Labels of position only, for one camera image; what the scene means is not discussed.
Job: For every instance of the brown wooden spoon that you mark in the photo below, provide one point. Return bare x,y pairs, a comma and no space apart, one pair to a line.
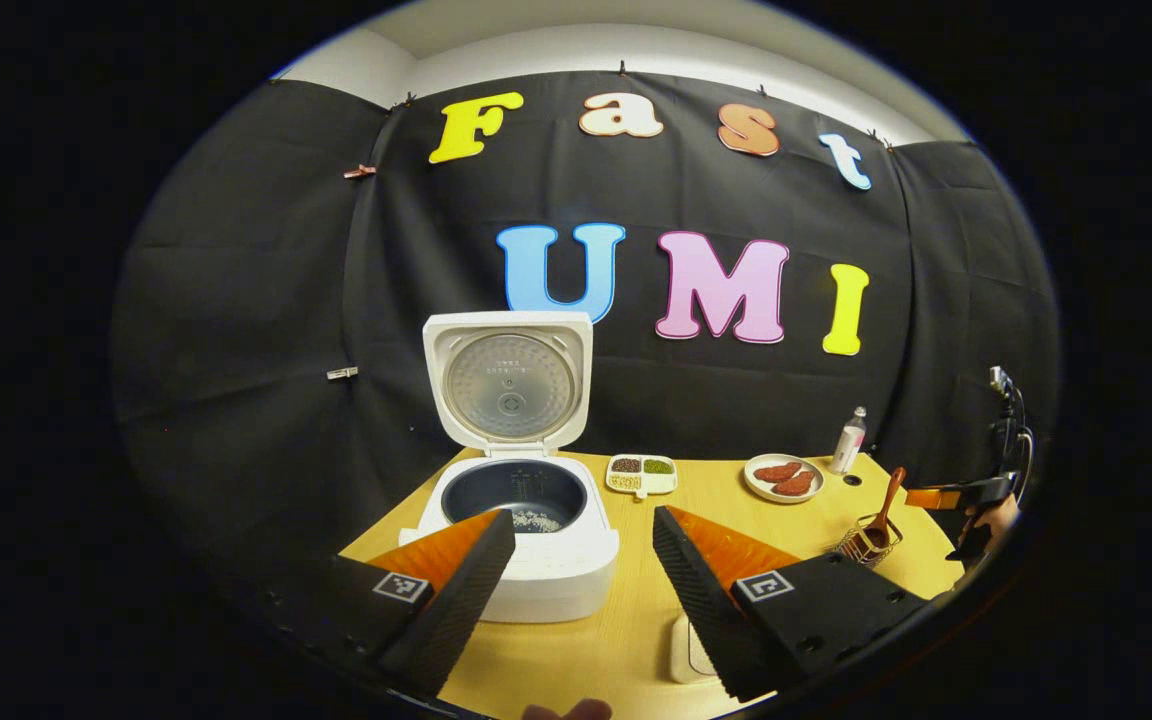
888,500

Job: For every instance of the round white plate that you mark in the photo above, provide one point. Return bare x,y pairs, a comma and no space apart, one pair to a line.
758,488

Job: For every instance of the copper cloth clip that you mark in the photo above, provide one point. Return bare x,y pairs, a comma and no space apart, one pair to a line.
360,172

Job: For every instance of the silver cloth clip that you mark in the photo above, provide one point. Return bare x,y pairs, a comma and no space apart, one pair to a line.
342,373

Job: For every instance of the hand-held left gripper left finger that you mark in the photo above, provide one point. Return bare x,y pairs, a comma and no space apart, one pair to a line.
456,610

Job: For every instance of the white divided dish of beans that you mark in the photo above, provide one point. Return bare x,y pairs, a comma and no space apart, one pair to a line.
641,482

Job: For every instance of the black backdrop cloth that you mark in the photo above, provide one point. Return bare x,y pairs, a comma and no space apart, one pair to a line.
236,300

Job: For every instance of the white rice cooker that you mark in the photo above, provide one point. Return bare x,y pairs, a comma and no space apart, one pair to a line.
546,580

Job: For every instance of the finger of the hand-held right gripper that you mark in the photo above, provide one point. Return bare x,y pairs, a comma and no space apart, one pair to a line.
936,498

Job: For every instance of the red meat piece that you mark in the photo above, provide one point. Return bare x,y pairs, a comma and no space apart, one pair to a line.
778,471
796,485

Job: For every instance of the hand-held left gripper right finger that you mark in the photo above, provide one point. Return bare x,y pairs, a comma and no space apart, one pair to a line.
711,610

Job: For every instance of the small white bottle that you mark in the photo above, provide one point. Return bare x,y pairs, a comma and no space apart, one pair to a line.
848,445

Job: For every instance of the pile of white rice grains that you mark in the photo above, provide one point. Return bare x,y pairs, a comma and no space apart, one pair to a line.
536,521

